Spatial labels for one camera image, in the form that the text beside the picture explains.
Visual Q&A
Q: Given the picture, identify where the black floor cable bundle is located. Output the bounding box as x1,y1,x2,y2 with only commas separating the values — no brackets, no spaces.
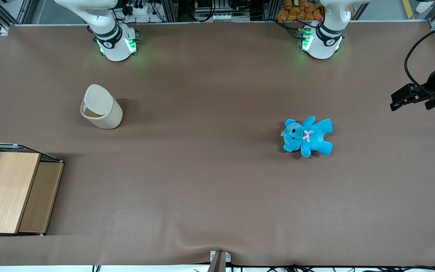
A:
193,264,435,272

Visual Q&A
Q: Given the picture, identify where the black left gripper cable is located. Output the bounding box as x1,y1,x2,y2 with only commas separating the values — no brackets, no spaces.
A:
404,21,435,99

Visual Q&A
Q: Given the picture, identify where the grey metal camera bracket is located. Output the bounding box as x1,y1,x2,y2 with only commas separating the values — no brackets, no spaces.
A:
210,250,231,263

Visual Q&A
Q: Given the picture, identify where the white power strip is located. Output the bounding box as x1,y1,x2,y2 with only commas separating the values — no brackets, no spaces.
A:
126,4,150,16

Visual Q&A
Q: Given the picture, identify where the darker wooden board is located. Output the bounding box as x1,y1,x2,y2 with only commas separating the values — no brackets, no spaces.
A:
18,161,65,234

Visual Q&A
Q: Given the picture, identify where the beige trash can lid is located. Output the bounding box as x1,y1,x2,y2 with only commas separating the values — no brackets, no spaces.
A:
83,84,113,118

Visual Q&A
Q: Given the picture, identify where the white terminal block row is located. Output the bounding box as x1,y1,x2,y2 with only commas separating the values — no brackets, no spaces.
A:
194,13,251,23

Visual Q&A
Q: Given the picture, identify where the orange plush toy pile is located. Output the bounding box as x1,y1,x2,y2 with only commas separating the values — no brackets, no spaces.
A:
276,0,324,22

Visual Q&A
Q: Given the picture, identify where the brown camera pole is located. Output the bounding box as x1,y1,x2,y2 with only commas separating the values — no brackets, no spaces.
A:
207,251,227,272

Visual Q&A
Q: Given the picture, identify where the blue teddy bear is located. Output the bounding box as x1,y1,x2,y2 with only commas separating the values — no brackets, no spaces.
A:
281,116,334,159

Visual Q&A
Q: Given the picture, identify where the light wooden board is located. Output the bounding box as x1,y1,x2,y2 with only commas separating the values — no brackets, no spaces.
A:
0,152,42,234

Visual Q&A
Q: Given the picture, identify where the brown table mat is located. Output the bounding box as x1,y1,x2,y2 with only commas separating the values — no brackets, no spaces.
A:
0,21,435,267

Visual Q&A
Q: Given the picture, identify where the beige round trash can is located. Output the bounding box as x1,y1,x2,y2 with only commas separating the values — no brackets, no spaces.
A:
80,96,123,130

